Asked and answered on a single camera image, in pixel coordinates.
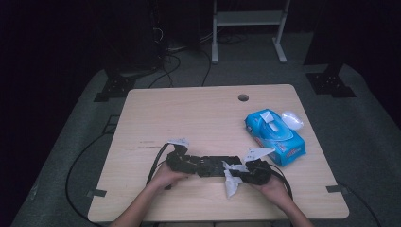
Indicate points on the white metal stand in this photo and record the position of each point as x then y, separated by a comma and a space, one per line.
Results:
249, 17

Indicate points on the translucent white oval lid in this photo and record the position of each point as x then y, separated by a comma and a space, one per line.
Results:
292, 120

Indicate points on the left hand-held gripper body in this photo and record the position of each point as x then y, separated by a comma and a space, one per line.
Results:
183, 162

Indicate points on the white wet wipe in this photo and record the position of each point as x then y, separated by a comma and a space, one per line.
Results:
268, 117
231, 186

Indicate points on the person's right hand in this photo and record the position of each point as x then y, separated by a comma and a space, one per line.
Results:
274, 189

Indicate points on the grey tape strip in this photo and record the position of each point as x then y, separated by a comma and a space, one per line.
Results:
337, 188
96, 193

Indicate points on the black and blue oblong device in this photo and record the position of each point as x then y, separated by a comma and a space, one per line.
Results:
220, 165

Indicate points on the black stand base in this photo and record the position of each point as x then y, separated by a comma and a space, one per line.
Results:
329, 83
115, 86

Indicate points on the person's left hand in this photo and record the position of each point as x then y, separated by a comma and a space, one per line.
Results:
168, 178

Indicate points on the blue wet wipes pack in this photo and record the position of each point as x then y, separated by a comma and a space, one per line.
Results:
283, 142

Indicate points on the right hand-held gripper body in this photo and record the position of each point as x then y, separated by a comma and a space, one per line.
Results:
260, 173

